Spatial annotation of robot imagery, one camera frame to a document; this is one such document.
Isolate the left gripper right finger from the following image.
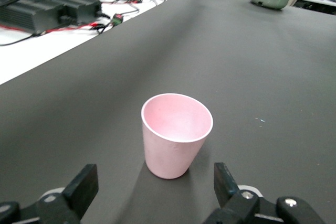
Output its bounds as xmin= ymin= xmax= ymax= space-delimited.
xmin=203 ymin=162 xmax=327 ymax=224

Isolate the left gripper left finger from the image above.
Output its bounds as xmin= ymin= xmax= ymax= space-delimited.
xmin=0 ymin=163 xmax=99 ymax=224

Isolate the pink plastic cup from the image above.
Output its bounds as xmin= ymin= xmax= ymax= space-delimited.
xmin=141 ymin=93 xmax=214 ymax=180

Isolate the dark grey table mat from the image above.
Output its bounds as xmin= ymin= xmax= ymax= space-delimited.
xmin=0 ymin=0 xmax=336 ymax=224

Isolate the white side table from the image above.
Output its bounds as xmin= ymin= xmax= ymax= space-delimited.
xmin=0 ymin=0 xmax=184 ymax=86

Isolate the green terminal connector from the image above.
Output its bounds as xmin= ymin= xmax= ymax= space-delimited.
xmin=111 ymin=13 xmax=124 ymax=26

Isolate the black power supply unit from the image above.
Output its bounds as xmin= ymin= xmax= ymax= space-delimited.
xmin=0 ymin=0 xmax=102 ymax=33

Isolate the black power cable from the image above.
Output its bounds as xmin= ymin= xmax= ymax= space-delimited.
xmin=0 ymin=30 xmax=44 ymax=47

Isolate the red wire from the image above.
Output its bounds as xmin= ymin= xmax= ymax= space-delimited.
xmin=0 ymin=22 xmax=106 ymax=35

